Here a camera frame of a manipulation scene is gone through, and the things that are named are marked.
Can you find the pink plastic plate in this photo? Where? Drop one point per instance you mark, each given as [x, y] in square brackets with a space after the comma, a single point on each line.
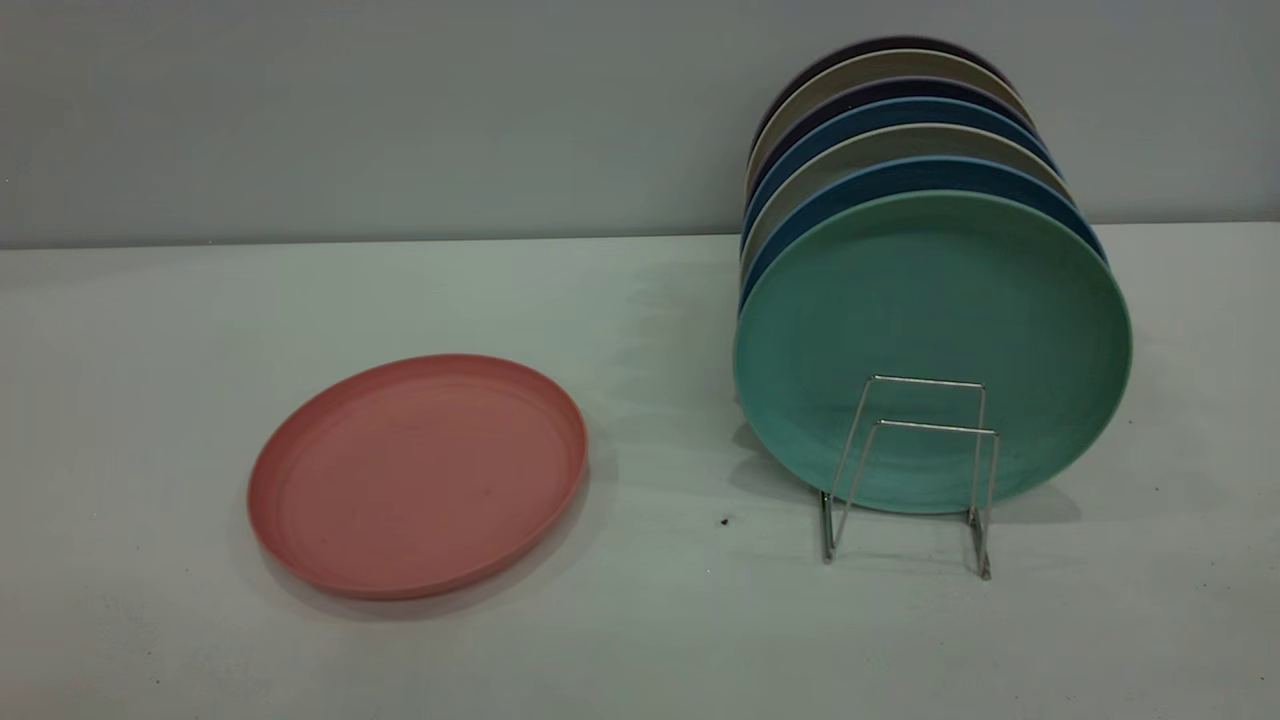
[420, 480]

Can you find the green plastic plate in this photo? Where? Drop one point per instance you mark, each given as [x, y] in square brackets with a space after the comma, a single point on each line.
[930, 300]

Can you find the blue plastic plate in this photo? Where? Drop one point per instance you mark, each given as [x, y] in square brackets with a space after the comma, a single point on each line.
[900, 180]
[880, 113]

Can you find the beige plastic plate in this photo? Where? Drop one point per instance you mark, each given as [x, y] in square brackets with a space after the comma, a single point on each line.
[880, 146]
[880, 64]

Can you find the dark purple plastic plate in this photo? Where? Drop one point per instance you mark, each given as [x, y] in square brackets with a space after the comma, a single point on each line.
[880, 43]
[880, 89]

